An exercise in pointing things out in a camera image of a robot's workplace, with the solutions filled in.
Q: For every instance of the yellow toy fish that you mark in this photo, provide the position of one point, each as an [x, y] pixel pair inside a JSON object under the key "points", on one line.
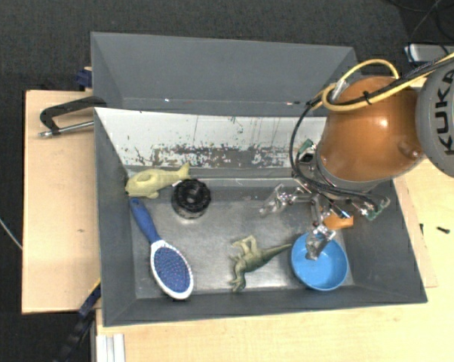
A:
{"points": [[151, 181]]}

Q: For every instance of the small orange block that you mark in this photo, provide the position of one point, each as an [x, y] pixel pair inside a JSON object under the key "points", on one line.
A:
{"points": [[340, 221]]}

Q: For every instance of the green toy dinosaur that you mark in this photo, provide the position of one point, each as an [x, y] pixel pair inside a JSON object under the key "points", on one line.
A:
{"points": [[251, 260]]}

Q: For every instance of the small black screw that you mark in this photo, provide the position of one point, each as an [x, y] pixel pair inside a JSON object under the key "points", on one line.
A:
{"points": [[443, 230]]}

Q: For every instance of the blue bowl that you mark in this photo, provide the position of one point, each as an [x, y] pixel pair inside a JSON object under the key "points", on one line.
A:
{"points": [[325, 273]]}

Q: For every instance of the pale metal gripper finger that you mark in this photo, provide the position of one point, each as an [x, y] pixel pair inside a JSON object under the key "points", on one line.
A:
{"points": [[281, 200], [317, 243]]}

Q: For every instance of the blue and white hairbrush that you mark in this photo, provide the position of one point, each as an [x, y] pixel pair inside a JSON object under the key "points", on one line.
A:
{"points": [[172, 268]]}

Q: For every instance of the grey metal bin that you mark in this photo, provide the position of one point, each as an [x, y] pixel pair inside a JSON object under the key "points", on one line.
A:
{"points": [[219, 236]]}

